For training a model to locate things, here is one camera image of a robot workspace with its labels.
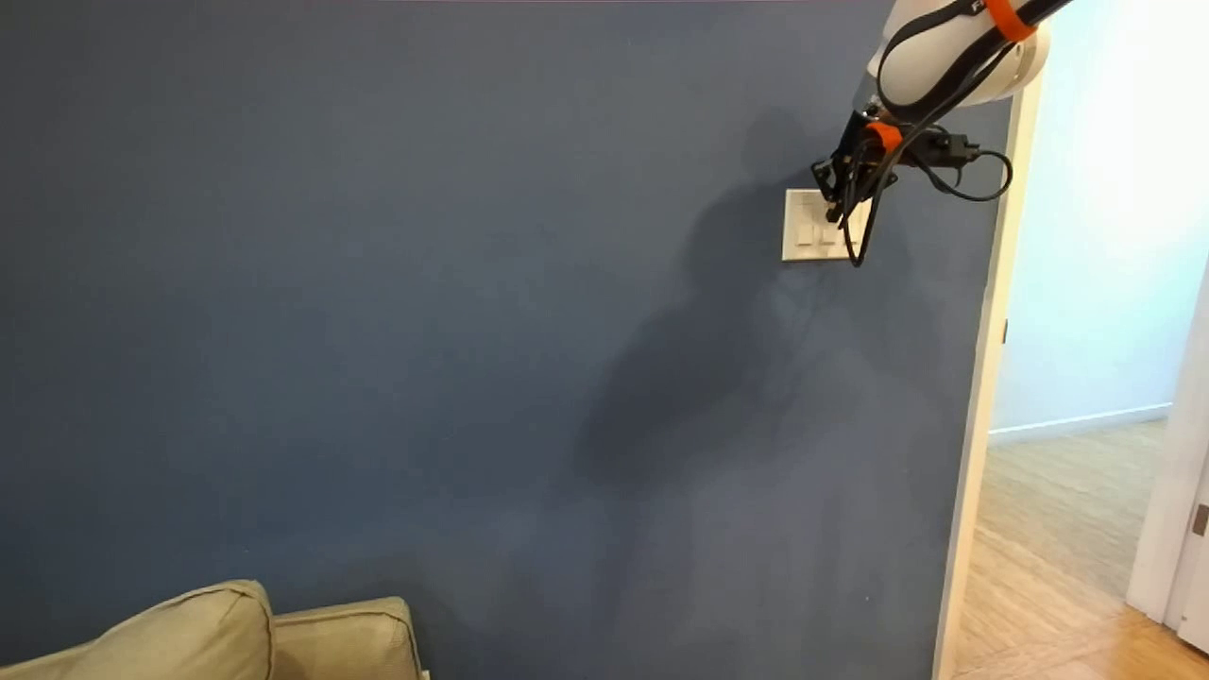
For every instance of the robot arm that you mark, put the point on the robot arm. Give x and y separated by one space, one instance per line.
930 52

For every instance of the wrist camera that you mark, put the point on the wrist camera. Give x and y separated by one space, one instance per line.
940 147

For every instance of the white door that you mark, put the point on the white door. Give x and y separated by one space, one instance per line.
1176 491

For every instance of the beige sofa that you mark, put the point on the beige sofa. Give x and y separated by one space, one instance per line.
345 642

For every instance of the white door frame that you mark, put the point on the white door frame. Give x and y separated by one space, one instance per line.
978 397

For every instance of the white light switch plate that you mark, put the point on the white light switch plate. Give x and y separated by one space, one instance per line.
805 231

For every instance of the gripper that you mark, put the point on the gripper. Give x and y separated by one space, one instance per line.
856 144

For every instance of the beige sofa cushion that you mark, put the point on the beige sofa cushion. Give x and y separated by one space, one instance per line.
179 637

